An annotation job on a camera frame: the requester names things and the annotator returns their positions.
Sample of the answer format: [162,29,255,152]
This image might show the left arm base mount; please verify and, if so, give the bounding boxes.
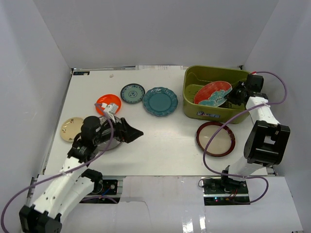
[82,179,120,204]

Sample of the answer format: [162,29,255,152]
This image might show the small blue patterned plate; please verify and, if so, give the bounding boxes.
[120,83,145,104]

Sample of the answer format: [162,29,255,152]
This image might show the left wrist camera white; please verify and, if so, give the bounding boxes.
[101,103,119,122]

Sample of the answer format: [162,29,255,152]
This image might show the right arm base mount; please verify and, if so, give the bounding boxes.
[198,177,250,206]

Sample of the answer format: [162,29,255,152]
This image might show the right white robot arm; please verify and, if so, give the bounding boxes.
[219,73,290,194]

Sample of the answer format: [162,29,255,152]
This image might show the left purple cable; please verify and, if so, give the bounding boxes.
[0,103,114,229]

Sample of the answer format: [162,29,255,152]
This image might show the cream floral plate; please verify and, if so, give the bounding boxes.
[60,117,84,142]

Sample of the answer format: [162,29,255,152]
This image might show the teal scalloped plate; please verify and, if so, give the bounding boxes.
[142,87,178,117]

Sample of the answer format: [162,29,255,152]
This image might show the orange plate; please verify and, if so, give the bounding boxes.
[95,94,121,115]

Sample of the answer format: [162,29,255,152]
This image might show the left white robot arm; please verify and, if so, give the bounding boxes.
[19,116,143,233]

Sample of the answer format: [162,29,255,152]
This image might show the black label sticker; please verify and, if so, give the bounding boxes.
[72,71,90,76]

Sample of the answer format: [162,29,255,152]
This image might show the red teal wave plate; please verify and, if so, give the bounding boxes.
[193,81,232,107]

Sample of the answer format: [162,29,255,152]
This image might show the white papers at back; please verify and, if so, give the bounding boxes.
[136,65,184,70]

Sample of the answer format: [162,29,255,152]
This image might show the dark red rimmed plate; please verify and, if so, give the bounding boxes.
[196,121,236,157]

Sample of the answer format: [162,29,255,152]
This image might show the olive green plastic bin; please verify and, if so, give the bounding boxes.
[183,65,248,122]

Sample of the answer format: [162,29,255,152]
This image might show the grey deer plate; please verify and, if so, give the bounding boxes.
[97,116,121,151]

